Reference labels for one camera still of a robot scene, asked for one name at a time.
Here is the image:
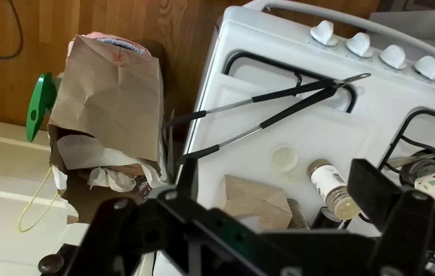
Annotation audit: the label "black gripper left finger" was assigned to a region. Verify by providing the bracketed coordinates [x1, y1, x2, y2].
[36, 186, 280, 276]

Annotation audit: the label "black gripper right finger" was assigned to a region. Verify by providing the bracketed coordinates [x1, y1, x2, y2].
[346, 158, 435, 276]

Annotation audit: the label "glass jar with white label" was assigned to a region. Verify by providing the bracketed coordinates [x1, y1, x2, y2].
[306, 158, 361, 223]

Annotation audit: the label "black stove burner grate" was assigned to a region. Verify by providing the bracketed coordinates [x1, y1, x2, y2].
[378, 106, 435, 175]
[223, 50, 358, 115]

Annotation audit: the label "white stove knob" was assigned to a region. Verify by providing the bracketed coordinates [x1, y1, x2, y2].
[378, 43, 408, 73]
[344, 31, 375, 59]
[411, 54, 435, 83]
[307, 19, 339, 50]

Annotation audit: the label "white gas stove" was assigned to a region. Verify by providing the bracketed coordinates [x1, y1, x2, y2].
[176, 0, 435, 276]

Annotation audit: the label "white door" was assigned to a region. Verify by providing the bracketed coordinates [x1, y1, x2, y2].
[0, 115, 91, 276]

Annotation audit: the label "brown paper bag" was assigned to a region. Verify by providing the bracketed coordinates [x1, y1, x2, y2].
[47, 31, 169, 224]

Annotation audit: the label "green plastic clip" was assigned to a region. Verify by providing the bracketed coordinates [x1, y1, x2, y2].
[24, 73, 59, 145]

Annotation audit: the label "black and metal tongs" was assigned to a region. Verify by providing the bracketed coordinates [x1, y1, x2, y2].
[160, 73, 372, 194]

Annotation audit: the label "yellow cord loop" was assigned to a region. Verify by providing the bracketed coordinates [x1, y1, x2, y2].
[16, 166, 62, 235]

